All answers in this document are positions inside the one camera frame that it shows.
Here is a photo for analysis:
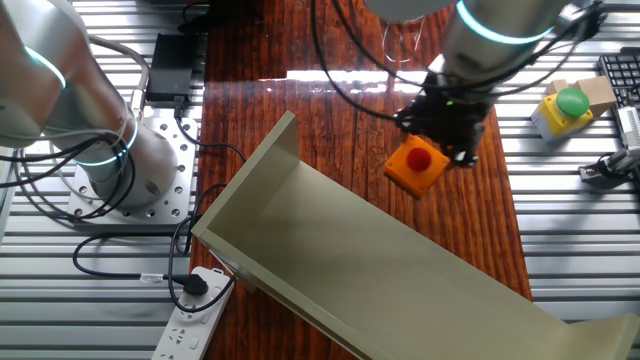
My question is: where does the orange box with red button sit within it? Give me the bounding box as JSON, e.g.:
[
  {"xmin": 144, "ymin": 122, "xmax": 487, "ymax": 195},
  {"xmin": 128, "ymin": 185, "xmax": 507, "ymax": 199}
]
[{"xmin": 383, "ymin": 133, "xmax": 452, "ymax": 200}]

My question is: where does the black plug with cable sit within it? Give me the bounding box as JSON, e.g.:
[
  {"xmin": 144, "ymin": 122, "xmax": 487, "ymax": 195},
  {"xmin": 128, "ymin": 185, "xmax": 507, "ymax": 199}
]
[{"xmin": 72, "ymin": 232, "xmax": 210, "ymax": 297}]

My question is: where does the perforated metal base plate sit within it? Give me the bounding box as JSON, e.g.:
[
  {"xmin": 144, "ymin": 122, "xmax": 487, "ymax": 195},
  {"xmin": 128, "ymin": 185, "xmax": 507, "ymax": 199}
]
[{"xmin": 67, "ymin": 107, "xmax": 201, "ymax": 226}]

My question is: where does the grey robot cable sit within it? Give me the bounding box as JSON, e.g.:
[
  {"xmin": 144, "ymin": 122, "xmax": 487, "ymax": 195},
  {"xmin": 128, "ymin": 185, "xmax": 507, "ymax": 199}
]
[{"xmin": 87, "ymin": 34, "xmax": 151, "ymax": 119}]

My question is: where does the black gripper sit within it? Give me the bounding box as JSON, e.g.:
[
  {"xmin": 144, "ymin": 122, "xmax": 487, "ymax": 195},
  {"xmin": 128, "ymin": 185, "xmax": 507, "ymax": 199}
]
[{"xmin": 393, "ymin": 73, "xmax": 495, "ymax": 169}]

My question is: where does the clear glass beaker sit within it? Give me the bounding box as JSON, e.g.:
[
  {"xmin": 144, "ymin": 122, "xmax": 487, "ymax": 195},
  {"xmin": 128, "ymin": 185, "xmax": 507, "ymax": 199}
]
[{"xmin": 381, "ymin": 17, "xmax": 427, "ymax": 65}]

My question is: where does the white power strip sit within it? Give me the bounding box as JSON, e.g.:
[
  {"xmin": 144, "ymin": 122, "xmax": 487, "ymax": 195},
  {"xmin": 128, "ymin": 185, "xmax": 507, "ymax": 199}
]
[{"xmin": 151, "ymin": 266, "xmax": 235, "ymax": 360}]

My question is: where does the metal camera mount clamp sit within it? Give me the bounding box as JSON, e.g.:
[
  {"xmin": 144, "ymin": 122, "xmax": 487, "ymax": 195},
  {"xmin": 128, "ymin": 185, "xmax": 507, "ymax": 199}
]
[{"xmin": 578, "ymin": 147, "xmax": 640, "ymax": 190}]

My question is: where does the silver ribbed depth camera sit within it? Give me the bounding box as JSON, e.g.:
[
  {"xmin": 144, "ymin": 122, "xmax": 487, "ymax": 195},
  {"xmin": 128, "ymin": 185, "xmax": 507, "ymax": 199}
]
[{"xmin": 614, "ymin": 105, "xmax": 640, "ymax": 150}]

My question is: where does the large wooden block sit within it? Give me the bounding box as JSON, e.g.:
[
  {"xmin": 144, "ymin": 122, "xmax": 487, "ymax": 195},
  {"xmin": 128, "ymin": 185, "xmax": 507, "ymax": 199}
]
[{"xmin": 572, "ymin": 75, "xmax": 619, "ymax": 119}]

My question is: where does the small wooden block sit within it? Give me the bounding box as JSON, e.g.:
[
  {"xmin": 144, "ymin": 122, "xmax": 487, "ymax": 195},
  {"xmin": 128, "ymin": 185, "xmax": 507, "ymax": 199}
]
[{"xmin": 544, "ymin": 78, "xmax": 571, "ymax": 97}]

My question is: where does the yellow box with green button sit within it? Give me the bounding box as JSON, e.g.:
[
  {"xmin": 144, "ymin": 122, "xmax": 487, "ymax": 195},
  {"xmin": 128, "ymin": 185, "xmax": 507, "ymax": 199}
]
[{"xmin": 530, "ymin": 87, "xmax": 595, "ymax": 144}]

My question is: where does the beige wooden shelf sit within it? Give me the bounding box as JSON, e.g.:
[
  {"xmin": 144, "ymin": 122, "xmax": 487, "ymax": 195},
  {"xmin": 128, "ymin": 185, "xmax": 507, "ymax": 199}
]
[{"xmin": 191, "ymin": 110, "xmax": 640, "ymax": 360}]

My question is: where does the black power adapter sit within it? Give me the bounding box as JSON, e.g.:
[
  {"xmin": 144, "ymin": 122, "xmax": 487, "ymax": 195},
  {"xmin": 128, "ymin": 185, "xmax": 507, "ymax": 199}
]
[{"xmin": 145, "ymin": 33, "xmax": 194, "ymax": 104}]

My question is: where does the black adapter cable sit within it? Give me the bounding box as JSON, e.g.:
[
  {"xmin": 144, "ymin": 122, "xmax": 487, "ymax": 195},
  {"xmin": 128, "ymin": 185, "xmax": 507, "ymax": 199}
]
[{"xmin": 167, "ymin": 97, "xmax": 249, "ymax": 314}]

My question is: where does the black keyboard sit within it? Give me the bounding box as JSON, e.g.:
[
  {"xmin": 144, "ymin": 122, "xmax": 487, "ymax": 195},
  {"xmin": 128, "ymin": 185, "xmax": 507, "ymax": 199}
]
[{"xmin": 598, "ymin": 52, "xmax": 640, "ymax": 109}]

